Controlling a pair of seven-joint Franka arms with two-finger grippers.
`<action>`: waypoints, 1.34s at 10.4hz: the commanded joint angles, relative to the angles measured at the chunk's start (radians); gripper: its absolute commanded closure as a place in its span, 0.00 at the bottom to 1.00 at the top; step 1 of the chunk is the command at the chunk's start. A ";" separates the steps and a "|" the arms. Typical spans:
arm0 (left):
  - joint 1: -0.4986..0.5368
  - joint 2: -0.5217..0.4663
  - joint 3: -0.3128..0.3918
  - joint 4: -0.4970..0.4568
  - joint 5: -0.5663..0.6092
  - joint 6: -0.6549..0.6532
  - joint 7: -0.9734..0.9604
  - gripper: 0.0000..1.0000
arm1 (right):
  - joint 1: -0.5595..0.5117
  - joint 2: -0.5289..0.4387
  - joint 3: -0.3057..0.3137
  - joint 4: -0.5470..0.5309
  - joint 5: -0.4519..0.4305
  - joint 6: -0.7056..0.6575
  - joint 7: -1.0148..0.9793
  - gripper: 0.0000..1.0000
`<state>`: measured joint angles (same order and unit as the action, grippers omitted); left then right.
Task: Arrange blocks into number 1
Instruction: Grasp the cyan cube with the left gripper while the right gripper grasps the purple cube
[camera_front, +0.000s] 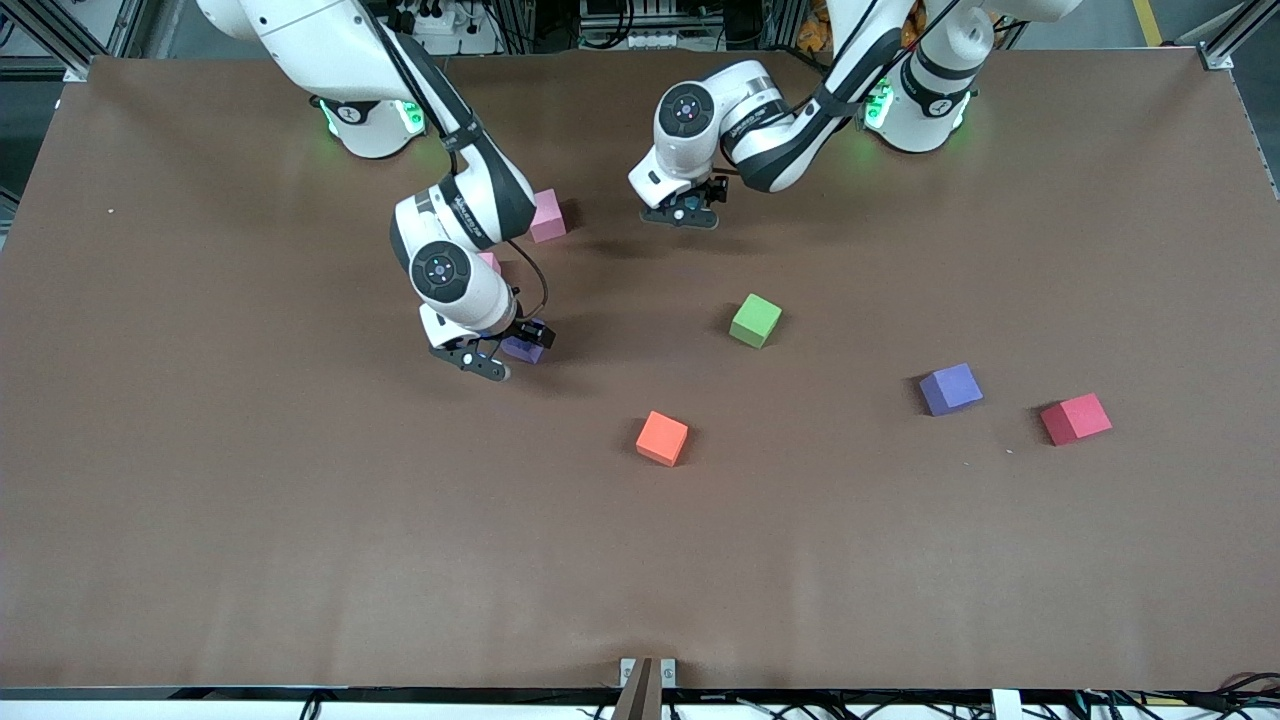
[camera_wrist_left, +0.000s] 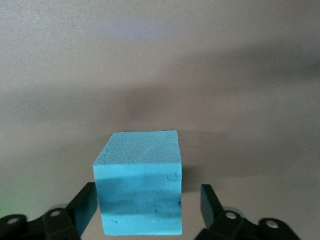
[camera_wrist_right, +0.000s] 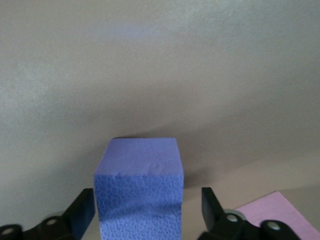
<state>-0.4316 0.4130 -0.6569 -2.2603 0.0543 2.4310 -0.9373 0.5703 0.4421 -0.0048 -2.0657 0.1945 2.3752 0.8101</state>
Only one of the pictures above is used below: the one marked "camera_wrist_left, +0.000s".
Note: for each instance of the cyan foam cube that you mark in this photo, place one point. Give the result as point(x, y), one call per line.
point(140, 187)

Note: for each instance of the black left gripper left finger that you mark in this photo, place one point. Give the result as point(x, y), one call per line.
point(85, 207)

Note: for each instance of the brown table cover mat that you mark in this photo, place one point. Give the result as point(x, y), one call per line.
point(160, 50)

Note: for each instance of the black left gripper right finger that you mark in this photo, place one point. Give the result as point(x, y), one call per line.
point(211, 210)

